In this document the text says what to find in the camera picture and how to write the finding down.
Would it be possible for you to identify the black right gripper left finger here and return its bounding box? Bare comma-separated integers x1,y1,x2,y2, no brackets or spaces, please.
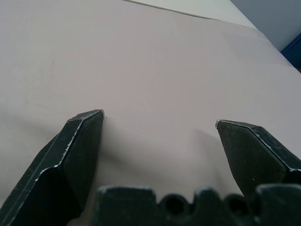
0,109,105,226

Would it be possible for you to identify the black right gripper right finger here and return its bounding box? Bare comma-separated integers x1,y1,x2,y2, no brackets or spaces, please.
215,119,301,198

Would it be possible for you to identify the blue cabinet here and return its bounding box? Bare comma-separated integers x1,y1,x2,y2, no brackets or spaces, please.
279,34,301,74

